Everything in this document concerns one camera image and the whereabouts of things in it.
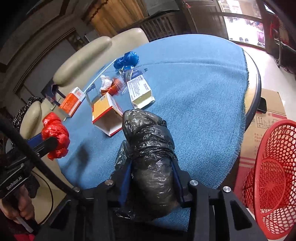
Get red plastic bag ball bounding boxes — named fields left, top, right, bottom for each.
left=41, top=112, right=70, bottom=161

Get black plastic bag ball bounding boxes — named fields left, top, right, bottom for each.
left=114, top=109, right=179, bottom=220

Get orange wrapper bundle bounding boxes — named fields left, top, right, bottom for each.
left=100, top=77, right=121, bottom=96

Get blue plastic bag ball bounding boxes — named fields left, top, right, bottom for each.
left=113, top=51, right=139, bottom=71

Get person's left hand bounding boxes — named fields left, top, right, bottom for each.
left=1, top=185, right=35, bottom=224

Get beige leather sofa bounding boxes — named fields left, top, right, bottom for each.
left=19, top=27, right=150, bottom=225

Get orange white carton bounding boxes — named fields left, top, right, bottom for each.
left=59, top=87, right=85, bottom=118

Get open orange white box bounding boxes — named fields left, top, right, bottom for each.
left=92, top=93, right=123, bottom=137

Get red mesh waste basket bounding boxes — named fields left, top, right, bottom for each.
left=243, top=120, right=295, bottom=240

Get white yellow medicine box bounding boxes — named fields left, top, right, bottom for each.
left=127, top=74, right=155, bottom=109

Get blue tablecloth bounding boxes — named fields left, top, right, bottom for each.
left=58, top=34, right=248, bottom=189

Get brown cardboard box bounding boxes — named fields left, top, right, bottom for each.
left=234, top=89, right=287, bottom=196

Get blue silver foil wrapper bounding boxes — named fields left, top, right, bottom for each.
left=123, top=68, right=147, bottom=82

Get white plastic straw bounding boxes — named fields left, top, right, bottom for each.
left=84, top=59, right=116, bottom=94

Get black cable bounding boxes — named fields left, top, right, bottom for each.
left=0, top=113, right=82, bottom=200

